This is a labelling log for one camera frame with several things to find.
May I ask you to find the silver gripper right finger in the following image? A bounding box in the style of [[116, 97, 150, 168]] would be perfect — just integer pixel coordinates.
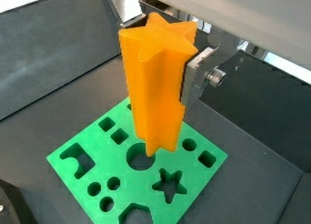
[[181, 26, 242, 107]]

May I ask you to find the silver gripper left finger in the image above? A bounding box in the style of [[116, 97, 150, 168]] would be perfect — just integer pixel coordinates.
[[111, 0, 146, 28]]

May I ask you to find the orange star-shaped peg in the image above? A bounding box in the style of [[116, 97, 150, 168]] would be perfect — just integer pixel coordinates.
[[119, 13, 197, 156]]

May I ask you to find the black object bottom-left corner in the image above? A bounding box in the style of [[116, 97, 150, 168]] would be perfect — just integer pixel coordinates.
[[0, 179, 38, 224]]

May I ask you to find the green shape-sorter board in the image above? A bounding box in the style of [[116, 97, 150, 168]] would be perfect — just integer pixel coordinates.
[[47, 100, 227, 224]]

